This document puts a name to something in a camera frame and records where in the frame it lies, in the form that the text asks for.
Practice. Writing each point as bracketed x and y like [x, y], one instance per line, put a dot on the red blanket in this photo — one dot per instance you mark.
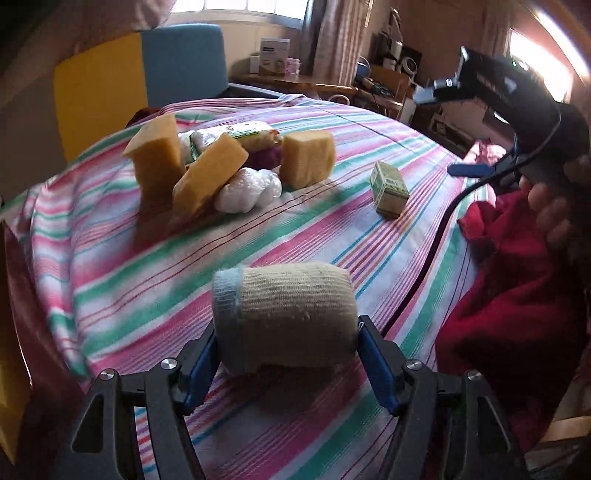
[508, 295]

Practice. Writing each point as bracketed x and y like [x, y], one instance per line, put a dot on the beige sock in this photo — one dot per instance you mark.
[286, 314]

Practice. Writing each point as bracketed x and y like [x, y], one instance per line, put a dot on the yellow foam panel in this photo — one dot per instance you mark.
[99, 97]

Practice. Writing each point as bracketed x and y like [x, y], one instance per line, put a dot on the pink floral cup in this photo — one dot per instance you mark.
[293, 67]

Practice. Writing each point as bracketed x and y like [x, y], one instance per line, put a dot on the white cardboard box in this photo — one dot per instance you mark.
[274, 56]

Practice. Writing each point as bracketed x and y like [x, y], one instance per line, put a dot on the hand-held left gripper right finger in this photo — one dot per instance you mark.
[376, 369]

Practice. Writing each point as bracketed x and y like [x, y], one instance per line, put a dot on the yellow sponge block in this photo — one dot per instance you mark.
[210, 173]
[308, 157]
[154, 157]

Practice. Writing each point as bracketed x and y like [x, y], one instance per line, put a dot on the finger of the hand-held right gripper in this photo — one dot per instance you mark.
[427, 93]
[475, 170]

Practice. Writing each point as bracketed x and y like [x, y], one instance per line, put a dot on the wooden chair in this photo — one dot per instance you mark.
[390, 87]

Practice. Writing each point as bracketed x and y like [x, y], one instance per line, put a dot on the white cup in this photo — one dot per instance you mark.
[254, 64]

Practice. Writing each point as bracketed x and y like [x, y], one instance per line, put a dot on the striped bedsheet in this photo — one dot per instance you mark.
[286, 240]

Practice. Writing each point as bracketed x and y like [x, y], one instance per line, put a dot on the purple cloth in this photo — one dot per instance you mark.
[263, 157]

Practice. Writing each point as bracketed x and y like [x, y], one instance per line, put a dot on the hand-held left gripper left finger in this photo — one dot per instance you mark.
[203, 369]

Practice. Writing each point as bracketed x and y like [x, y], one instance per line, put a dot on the patterned curtain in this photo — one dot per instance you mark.
[334, 41]

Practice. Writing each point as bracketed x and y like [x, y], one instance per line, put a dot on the cracker packet with green label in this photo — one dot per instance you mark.
[240, 134]

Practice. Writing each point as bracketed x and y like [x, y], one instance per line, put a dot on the blue foam panel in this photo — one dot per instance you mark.
[184, 64]

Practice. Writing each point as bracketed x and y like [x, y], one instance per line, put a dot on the window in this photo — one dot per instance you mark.
[231, 9]

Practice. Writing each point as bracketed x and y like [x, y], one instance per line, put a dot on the wooden desk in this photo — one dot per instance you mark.
[295, 83]

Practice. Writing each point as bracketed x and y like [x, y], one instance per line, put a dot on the dark red cloth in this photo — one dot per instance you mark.
[141, 115]

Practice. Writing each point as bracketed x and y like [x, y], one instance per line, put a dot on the person's right hand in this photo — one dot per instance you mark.
[561, 217]

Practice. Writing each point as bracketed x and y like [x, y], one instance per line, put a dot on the small green carton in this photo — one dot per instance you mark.
[390, 189]

